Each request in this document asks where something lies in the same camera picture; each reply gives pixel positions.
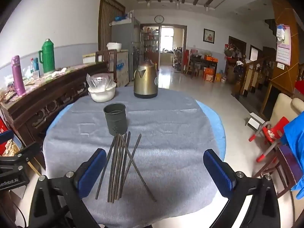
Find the red plastic chair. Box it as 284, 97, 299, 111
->
249, 116, 290, 163

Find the blue cloth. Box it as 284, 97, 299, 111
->
284, 110, 304, 199

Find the framed wall picture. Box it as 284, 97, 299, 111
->
203, 28, 215, 44

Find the white bowl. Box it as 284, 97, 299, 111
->
88, 85, 117, 102

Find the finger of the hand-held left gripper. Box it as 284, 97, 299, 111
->
14, 142, 40, 163

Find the dark wooden carved bench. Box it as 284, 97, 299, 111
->
0, 61, 110, 169

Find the green thermos jug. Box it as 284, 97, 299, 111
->
39, 38, 55, 74

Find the small white stool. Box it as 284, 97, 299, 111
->
246, 112, 265, 130

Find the grey tablecloth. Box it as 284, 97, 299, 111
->
43, 87, 218, 228

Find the grey metal chopstick holder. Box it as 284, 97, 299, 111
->
103, 103, 129, 136

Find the dark wooden chair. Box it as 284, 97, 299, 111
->
95, 49, 117, 81

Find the dark wooden side table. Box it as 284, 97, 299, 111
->
189, 58, 218, 78

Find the blue round table cover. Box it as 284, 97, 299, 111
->
44, 100, 226, 162

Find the brown slatted wooden door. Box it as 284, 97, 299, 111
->
98, 0, 126, 51

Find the brown wooden chair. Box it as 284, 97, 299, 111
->
253, 145, 304, 199

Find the teal label plastic bottle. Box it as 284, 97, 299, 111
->
30, 57, 40, 79

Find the gold electric kettle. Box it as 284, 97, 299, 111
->
133, 60, 159, 99

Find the red gift box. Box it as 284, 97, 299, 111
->
0, 117, 23, 157

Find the wooden stair railing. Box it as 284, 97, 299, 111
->
231, 55, 278, 98

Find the glass display cabinet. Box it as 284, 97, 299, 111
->
142, 26, 160, 64

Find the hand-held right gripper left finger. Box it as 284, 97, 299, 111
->
28, 148, 107, 228

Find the grey refrigerator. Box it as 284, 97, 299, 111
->
110, 18, 140, 81

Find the pile of dark chopsticks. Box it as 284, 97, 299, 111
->
95, 131, 157, 203

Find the beige armchair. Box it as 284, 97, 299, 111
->
269, 93, 304, 129

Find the tall orange box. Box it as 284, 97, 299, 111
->
203, 68, 216, 82

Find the patterned sideboard cloth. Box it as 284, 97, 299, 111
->
22, 67, 72, 88

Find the wall calendar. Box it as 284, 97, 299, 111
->
275, 24, 291, 66

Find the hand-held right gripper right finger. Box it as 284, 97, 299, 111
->
203, 148, 281, 228

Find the purple thermos bottle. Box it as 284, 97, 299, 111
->
11, 55, 26, 97

